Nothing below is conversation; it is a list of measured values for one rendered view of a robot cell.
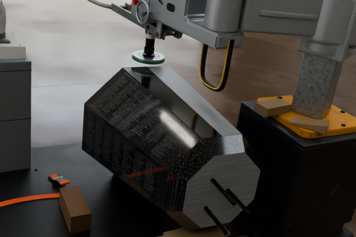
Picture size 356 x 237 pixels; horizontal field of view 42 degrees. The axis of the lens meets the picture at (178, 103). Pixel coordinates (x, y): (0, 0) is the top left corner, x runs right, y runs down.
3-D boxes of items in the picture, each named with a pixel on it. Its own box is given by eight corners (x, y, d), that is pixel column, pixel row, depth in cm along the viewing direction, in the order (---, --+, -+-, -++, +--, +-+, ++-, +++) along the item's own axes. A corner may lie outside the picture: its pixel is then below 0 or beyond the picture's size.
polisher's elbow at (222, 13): (231, 25, 258) (238, -11, 250) (243, 34, 241) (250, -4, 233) (198, 22, 253) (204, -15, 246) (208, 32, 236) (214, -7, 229)
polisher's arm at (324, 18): (340, 32, 283) (351, -10, 273) (373, 48, 252) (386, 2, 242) (224, 22, 265) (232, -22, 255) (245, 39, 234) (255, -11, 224)
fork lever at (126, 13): (184, 38, 291) (185, 30, 289) (158, 40, 280) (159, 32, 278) (130, 9, 340) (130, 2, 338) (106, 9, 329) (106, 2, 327)
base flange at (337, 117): (311, 98, 313) (312, 91, 311) (367, 130, 274) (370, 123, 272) (252, 103, 290) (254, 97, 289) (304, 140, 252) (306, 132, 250)
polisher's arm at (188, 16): (240, 66, 253) (258, -26, 234) (207, 70, 240) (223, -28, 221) (166, 29, 306) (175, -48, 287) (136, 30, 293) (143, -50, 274)
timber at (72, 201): (59, 203, 290) (59, 187, 286) (78, 200, 296) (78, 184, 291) (70, 234, 266) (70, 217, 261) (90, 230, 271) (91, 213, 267)
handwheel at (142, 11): (159, 27, 282) (162, 2, 276) (145, 28, 276) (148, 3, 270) (147, 21, 292) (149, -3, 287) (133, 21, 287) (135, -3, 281)
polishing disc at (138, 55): (168, 62, 304) (168, 60, 303) (136, 61, 297) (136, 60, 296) (159, 52, 322) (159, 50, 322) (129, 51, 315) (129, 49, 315)
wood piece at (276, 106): (277, 105, 282) (279, 97, 280) (289, 112, 275) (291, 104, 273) (254, 110, 271) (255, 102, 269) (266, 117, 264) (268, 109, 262)
